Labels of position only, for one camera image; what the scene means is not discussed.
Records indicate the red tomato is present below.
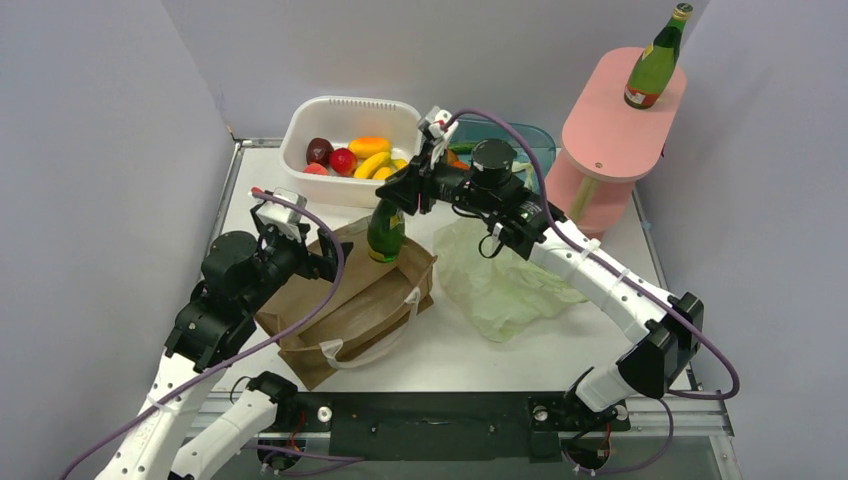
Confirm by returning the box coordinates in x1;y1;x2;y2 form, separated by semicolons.
329;148;359;177

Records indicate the small green bottle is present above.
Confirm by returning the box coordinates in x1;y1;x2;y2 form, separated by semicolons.
367;199;405;263

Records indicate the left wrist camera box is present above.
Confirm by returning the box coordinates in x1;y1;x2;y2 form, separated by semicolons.
251;187;307;241

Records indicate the green cucumber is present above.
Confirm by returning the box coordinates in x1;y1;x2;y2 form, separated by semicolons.
448;142;476;155

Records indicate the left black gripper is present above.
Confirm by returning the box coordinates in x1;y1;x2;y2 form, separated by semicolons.
245;205;352;311

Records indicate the dark red fruit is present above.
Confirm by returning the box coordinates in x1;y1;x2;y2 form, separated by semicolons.
305;137;335;167

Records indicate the orange fruit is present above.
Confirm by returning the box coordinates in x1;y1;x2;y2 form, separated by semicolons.
446;149;470;170

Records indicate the brown paper tote bag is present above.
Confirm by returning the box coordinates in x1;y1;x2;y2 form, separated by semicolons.
256;218;437;390

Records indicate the yellow banana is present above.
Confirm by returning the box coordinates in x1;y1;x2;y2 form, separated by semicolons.
353;151;392;179

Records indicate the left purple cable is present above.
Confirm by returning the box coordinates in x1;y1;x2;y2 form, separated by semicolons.
58;190;347;480

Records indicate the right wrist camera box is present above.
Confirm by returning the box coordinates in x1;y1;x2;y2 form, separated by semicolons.
417;106;459;169

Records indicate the pink three-tier shelf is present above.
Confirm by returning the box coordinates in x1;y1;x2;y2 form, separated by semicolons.
545;47;687;239

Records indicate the yellow orange mango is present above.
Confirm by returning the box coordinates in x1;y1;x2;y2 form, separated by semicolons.
348;136;392;160

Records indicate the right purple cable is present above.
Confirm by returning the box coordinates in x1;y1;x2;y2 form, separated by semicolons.
445;108;741;401

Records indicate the green plastic grocery bag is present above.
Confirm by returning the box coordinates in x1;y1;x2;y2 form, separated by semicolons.
433;217;588;343

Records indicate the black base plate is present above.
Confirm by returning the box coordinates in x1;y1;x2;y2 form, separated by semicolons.
264;392;631;463

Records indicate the aluminium table rail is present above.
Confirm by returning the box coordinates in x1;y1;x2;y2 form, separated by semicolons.
225;138;282;188

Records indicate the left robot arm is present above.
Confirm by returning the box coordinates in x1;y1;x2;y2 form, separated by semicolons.
98;224;353;479

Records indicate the purple cable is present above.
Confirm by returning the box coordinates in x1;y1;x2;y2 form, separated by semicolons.
58;190;347;480
445;108;741;401

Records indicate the teal plastic tray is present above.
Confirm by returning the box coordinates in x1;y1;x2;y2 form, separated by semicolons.
449;115;558;189

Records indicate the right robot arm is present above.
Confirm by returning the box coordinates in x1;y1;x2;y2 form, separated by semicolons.
376;139;702;429

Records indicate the green glass bottle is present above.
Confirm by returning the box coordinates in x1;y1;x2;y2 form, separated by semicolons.
624;3;694;109

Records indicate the pink peach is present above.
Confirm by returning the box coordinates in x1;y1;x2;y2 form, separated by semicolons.
302;162;329;176

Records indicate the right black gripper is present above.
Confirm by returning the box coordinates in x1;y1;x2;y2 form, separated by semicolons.
379;139;499;215

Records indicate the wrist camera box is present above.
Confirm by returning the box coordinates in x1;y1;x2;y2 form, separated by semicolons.
417;106;459;169
251;187;307;241

